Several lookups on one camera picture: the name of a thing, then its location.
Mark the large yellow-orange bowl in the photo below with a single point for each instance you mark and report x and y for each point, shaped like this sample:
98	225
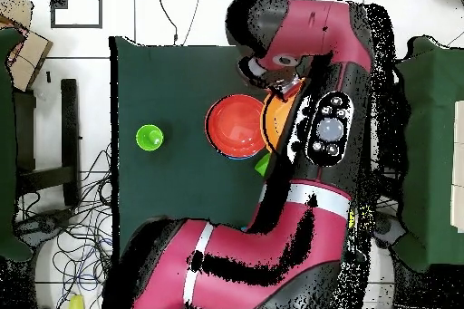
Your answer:
277	120

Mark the red-orange bowl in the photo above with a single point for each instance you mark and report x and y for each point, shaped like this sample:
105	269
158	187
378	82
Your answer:
232	126

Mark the large blue bowl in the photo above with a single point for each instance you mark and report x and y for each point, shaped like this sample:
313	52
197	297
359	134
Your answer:
241	158

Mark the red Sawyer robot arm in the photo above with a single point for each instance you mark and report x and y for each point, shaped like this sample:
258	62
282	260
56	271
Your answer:
253	251

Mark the smooth green cup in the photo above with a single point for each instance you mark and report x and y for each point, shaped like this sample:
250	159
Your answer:
264	167

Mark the dark green tablecloth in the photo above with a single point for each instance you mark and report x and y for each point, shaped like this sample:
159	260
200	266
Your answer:
174	80

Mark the ridged green cup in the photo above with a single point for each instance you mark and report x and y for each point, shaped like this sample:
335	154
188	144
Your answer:
146	137

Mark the green cloth side table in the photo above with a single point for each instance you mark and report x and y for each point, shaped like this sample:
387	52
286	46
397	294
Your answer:
5	142
435	142

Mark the grey black stand base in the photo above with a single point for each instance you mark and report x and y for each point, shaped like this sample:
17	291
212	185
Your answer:
396	234
47	222

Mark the white boxes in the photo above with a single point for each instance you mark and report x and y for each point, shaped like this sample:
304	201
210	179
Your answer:
459	164

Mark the cardboard box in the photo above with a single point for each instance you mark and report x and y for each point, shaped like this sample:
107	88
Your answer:
27	59

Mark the small yellow object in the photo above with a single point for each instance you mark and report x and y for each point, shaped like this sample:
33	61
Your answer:
76	303

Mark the black square floor frame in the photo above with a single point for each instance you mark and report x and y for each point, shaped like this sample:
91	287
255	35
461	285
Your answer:
76	26

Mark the black stand frame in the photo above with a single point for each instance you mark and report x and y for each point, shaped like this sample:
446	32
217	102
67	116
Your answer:
69	124

